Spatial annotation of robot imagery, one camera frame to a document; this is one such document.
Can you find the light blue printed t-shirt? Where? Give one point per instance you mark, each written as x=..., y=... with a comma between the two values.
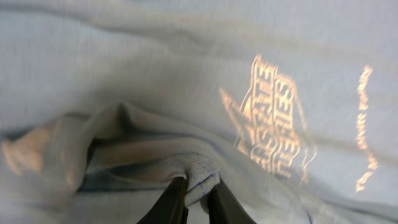
x=291, y=104

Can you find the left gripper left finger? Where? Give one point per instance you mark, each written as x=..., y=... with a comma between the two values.
x=170, y=207

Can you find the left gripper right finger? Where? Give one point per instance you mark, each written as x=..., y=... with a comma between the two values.
x=224, y=208

